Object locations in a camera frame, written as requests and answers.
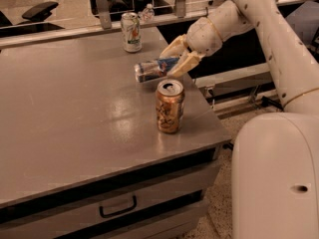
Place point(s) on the white green soda can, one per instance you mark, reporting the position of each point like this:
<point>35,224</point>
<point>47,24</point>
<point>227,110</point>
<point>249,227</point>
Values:
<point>130,25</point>

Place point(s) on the grey metal post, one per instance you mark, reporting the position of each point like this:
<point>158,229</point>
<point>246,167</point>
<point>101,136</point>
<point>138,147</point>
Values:
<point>179,8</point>
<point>104,14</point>

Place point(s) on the grey lower side shelf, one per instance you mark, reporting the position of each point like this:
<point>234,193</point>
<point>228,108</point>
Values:
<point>234,80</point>

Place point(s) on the small clear water bottle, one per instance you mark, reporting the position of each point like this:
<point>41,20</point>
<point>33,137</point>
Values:
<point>148,13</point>

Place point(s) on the orange soda can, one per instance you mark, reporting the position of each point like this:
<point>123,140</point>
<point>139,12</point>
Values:
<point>169,105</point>

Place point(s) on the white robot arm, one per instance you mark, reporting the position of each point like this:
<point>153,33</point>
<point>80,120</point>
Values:
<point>275,157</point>

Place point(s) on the grey drawer with black handle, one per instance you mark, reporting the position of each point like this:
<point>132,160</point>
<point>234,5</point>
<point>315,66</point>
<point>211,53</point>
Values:
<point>159,208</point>

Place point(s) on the grey metal post middle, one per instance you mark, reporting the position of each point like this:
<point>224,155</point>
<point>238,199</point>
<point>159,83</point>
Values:
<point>179,8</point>

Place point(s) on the grey metal post left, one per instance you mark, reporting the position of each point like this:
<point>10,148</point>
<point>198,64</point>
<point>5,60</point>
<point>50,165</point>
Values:
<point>104,14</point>

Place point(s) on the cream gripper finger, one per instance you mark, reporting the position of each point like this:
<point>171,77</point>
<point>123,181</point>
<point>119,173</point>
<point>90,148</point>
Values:
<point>177,48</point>
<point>187,61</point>

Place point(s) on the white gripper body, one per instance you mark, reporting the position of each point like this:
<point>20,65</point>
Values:
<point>203,36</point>

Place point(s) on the blue silver redbull can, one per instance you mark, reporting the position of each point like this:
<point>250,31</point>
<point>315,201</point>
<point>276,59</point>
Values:
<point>154,69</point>

